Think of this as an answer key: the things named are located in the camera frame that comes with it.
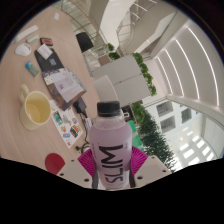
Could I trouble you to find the black power adapter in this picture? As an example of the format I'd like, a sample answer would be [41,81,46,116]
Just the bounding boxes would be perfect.
[72,97,88,114]

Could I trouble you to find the black cables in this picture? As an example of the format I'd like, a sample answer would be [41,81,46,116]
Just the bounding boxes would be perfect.
[74,109,94,154]

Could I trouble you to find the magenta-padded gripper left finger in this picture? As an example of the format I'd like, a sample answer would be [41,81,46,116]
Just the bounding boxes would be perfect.
[56,148,100,190]

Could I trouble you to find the small red and black case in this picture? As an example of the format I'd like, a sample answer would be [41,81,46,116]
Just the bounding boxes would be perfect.
[39,37,54,47]

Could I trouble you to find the colourful sticker sheet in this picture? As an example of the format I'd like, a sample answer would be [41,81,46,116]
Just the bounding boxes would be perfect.
[49,99,84,149]

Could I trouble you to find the white cabinet topped with plants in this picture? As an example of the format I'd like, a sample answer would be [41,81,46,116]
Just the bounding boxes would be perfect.
[90,52,158,108]

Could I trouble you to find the white card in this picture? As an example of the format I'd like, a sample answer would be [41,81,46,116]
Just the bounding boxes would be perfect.
[36,43,54,60]

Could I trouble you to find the small teal pack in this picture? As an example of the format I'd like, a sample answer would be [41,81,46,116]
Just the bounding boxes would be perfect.
[24,60,40,78]

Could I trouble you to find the white computer mouse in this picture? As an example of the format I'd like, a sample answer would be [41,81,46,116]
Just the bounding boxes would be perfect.
[14,42,32,58]

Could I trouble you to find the ceiling light strips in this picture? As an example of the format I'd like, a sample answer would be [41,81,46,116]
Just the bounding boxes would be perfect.
[156,26,224,108]

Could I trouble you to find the planter with green plants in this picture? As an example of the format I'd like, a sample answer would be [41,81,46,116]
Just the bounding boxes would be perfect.
[131,101,147,123]

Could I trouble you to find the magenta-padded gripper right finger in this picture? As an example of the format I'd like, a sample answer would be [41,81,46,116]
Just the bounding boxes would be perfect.
[129,146,172,188]

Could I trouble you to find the black notebook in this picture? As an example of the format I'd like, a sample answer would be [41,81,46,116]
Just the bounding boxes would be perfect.
[33,48,66,74]

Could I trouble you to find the lilac drink bottle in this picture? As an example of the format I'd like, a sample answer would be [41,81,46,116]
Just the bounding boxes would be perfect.
[87,100,133,191]

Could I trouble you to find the potted green plants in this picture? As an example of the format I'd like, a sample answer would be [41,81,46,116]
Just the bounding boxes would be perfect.
[106,42,122,61]

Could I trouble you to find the small pale grey device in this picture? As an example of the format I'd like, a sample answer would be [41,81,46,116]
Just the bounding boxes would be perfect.
[26,34,40,44]

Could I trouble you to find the flat round red coaster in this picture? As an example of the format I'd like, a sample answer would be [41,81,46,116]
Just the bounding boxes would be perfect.
[44,152,67,176]

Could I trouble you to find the cream yellow mug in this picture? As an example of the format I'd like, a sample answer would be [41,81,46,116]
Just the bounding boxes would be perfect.
[18,83,52,131]

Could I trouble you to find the row of green hedge plants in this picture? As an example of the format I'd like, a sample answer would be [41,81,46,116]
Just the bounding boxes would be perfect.
[131,101,183,173]

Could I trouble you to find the white staircase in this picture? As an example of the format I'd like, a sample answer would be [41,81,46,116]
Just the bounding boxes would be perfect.
[114,0,178,56]

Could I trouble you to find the black chair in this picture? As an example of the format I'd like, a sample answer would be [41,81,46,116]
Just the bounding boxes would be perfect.
[75,31,95,54]

